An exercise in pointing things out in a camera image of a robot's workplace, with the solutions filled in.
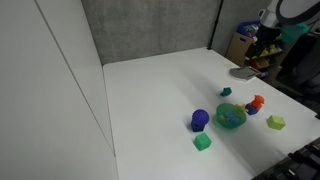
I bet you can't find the orange toy block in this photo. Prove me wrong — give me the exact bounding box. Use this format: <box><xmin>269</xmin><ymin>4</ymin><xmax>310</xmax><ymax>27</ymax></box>
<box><xmin>249</xmin><ymin>94</ymin><xmax>266</xmax><ymax>110</ymax></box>

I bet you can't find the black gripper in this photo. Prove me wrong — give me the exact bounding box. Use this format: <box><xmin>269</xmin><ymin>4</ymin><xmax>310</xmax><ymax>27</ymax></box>
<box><xmin>247</xmin><ymin>24</ymin><xmax>284</xmax><ymax>60</ymax></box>

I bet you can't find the lime green toy cube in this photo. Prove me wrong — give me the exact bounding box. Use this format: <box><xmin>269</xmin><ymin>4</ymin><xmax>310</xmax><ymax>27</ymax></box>
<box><xmin>266</xmin><ymin>114</ymin><xmax>287</xmax><ymax>131</ymax></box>

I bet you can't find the black vertical pole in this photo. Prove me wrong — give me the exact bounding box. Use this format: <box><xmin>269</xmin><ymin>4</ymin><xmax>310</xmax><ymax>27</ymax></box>
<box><xmin>206</xmin><ymin>0</ymin><xmax>224</xmax><ymax>51</ymax></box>

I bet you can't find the shelf with colourful toys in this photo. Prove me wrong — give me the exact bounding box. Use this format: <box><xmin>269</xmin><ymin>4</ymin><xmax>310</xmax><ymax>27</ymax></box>
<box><xmin>245</xmin><ymin>41</ymin><xmax>286</xmax><ymax>81</ymax></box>

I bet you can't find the brown cardboard box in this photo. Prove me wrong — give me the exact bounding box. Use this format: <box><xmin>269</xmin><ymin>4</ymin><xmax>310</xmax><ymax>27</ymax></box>
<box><xmin>225</xmin><ymin>31</ymin><xmax>255</xmax><ymax>68</ymax></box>

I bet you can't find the dark blue teal toy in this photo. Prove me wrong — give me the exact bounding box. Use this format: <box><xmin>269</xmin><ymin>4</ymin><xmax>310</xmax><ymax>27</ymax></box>
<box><xmin>219</xmin><ymin>87</ymin><xmax>233</xmax><ymax>98</ymax></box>

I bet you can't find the green plastic bowl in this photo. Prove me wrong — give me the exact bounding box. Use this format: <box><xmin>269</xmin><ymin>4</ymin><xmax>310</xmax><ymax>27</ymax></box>
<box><xmin>215</xmin><ymin>102</ymin><xmax>248</xmax><ymax>131</ymax></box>

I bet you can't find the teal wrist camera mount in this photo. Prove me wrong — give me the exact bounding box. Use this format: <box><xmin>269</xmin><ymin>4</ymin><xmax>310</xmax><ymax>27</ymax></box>
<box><xmin>280</xmin><ymin>22</ymin><xmax>311</xmax><ymax>45</ymax></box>

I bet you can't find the silver metal bracket plate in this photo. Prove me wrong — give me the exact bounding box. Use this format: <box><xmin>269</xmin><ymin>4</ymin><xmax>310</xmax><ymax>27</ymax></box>
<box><xmin>229</xmin><ymin>66</ymin><xmax>264</xmax><ymax>83</ymax></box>

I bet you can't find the light blue elephant toy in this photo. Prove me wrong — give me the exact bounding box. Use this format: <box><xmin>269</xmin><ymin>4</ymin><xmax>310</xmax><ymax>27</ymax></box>
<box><xmin>222</xmin><ymin>111</ymin><xmax>242</xmax><ymax>124</ymax></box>

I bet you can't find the blue bin with toys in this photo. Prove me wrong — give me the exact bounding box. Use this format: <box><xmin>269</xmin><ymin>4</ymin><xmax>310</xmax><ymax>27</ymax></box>
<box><xmin>235</xmin><ymin>20</ymin><xmax>262</xmax><ymax>38</ymax></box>

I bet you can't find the black ribbed equipment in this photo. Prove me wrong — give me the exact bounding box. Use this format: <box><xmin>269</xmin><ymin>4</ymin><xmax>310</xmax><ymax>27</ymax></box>
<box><xmin>251</xmin><ymin>137</ymin><xmax>320</xmax><ymax>180</ymax></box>

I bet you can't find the yellow star toy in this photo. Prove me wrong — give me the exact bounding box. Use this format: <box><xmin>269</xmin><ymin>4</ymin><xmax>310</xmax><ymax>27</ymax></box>
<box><xmin>234</xmin><ymin>103</ymin><xmax>249</xmax><ymax>114</ymax></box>

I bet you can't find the blue toy cube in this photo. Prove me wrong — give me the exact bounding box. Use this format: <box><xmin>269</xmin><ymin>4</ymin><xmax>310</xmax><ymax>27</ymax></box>
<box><xmin>245</xmin><ymin>103</ymin><xmax>259</xmax><ymax>116</ymax></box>

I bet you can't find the black chair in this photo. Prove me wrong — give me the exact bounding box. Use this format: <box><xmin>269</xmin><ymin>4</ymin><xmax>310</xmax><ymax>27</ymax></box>
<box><xmin>278</xmin><ymin>31</ymin><xmax>320</xmax><ymax>101</ymax></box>

